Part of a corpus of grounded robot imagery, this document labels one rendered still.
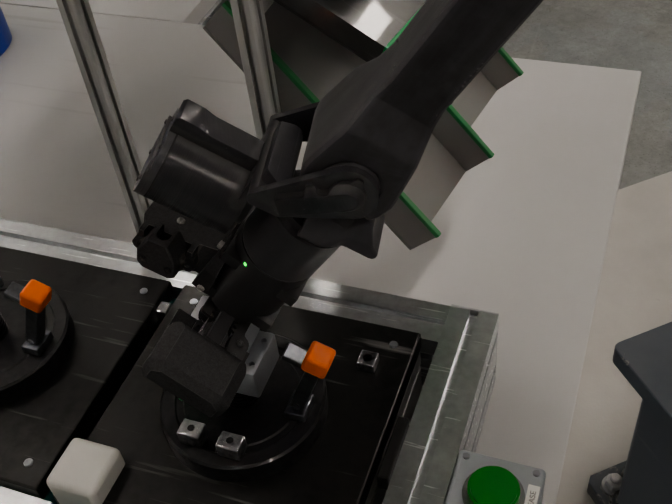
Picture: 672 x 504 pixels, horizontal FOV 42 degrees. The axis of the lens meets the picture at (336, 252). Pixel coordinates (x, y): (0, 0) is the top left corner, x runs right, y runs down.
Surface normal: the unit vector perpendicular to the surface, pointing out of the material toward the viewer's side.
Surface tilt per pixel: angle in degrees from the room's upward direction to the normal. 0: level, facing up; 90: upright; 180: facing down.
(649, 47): 0
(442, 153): 45
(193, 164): 53
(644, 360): 0
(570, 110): 0
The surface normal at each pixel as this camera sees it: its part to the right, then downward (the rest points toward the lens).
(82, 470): -0.09, -0.71
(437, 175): 0.55, -0.30
